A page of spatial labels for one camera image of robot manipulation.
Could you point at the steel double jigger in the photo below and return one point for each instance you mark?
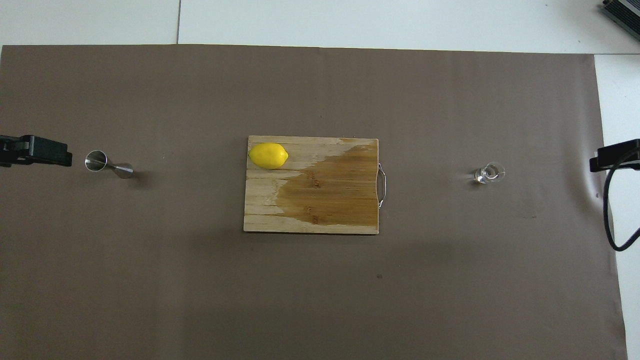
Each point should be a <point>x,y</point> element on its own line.
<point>122,170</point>

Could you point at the small clear glass cup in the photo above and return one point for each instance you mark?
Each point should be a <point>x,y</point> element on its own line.
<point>489,173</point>

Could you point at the grey ribbed metal device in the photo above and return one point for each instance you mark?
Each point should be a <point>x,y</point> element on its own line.
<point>625,10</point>

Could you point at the brown paper table mat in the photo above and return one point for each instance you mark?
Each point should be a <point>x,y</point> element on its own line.
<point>150,275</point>

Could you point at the yellow lemon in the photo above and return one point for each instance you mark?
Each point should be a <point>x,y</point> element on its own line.
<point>268,156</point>

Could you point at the wooden cutting board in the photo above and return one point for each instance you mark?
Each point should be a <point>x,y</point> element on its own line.
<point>340,200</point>

